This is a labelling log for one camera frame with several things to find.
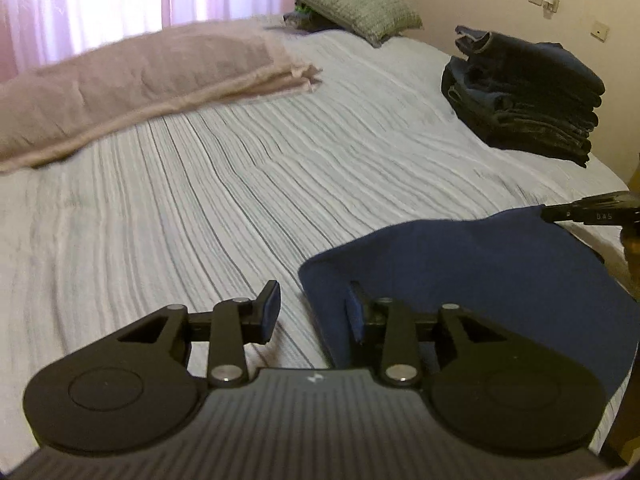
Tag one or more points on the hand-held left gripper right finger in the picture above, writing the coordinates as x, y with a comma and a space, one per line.
356, 315

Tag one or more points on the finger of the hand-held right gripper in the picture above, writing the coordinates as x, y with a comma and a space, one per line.
560, 211

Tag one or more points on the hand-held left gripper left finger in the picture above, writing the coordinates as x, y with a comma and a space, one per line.
272, 307

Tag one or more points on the navy blue hooded garment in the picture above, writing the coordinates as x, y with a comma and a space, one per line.
475, 270

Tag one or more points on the folded black garment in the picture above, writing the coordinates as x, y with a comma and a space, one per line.
520, 130

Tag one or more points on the folded navy garment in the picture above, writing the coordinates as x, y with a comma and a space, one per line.
540, 67

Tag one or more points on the pink blanket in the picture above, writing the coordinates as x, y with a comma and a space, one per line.
125, 80

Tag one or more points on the pink curtain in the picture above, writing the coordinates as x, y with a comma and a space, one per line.
75, 5

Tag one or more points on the white wall socket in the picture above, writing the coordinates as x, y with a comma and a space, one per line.
600, 30

